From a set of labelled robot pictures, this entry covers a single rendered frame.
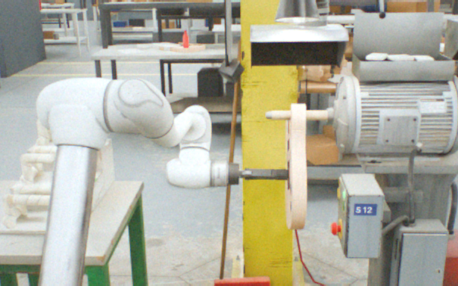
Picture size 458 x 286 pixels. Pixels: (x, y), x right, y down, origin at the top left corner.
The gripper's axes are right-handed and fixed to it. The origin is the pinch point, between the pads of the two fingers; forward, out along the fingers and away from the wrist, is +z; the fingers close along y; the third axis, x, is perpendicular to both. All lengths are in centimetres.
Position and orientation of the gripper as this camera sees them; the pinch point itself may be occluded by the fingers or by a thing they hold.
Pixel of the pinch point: (287, 175)
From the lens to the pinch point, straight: 185.4
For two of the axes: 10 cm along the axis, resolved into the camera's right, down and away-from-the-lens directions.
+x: 0.2, -9.9, 1.5
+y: -0.5, -1.5, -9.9
